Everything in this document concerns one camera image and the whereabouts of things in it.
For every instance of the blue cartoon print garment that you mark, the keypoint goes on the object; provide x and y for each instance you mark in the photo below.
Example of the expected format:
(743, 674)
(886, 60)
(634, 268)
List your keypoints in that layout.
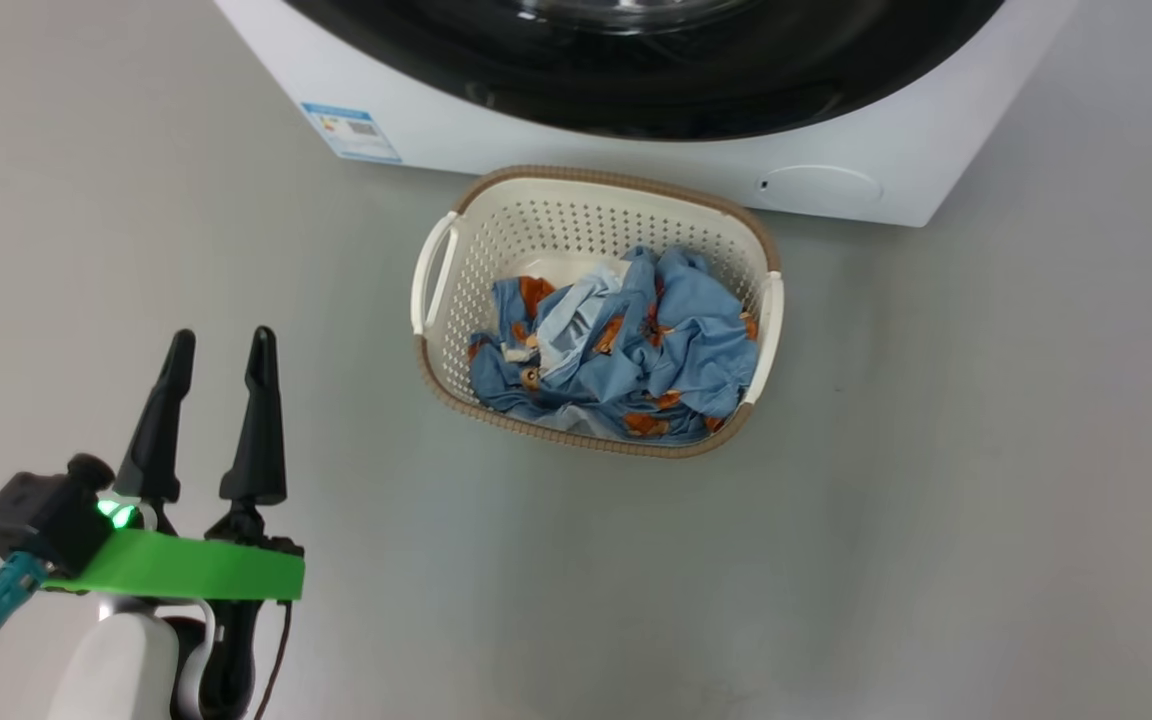
(701, 340)
(504, 385)

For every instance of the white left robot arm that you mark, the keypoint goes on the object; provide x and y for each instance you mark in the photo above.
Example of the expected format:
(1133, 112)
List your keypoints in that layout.
(121, 665)

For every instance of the cream perforated laundry basket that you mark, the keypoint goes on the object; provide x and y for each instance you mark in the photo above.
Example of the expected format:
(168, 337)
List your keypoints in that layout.
(556, 215)

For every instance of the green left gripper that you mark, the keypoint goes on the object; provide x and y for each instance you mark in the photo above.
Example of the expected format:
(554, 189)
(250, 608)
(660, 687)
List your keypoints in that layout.
(186, 568)

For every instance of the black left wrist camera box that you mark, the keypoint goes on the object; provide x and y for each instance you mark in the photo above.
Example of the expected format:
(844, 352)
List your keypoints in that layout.
(36, 520)

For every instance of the blue energy label sticker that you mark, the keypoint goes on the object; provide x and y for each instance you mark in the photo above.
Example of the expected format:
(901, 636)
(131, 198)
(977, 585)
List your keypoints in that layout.
(351, 132)

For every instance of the white front-load washing machine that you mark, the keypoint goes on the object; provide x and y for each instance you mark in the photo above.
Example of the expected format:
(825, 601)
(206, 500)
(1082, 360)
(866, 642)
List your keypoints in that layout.
(536, 150)

